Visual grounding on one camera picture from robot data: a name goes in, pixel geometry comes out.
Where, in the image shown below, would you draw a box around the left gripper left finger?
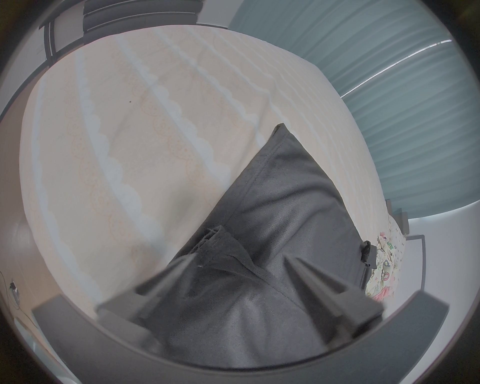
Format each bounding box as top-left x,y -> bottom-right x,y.
97,254 -> 198,338

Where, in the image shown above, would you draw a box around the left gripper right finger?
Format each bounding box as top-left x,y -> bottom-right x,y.
284,257 -> 386,347

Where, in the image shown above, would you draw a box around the black shorts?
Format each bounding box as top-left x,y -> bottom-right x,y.
129,123 -> 377,370

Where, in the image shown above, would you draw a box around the bed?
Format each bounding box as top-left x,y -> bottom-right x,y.
19,24 -> 426,331

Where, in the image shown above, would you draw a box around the pink garment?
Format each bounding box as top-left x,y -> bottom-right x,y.
371,277 -> 395,303

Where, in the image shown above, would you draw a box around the white printed pyjama garment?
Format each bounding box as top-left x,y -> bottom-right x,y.
365,232 -> 404,298

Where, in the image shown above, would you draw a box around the grey bedside table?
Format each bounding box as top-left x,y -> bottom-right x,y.
386,200 -> 410,236

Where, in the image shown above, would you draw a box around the blue-green curtain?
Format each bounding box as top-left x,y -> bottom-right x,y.
342,40 -> 480,220
229,0 -> 451,96

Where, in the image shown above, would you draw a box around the dark grey chest of drawers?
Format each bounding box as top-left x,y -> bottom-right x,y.
82,0 -> 207,34

